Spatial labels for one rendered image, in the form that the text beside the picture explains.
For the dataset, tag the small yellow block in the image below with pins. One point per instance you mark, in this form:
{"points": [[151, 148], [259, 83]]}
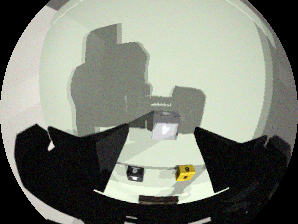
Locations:
{"points": [[185, 172]]}

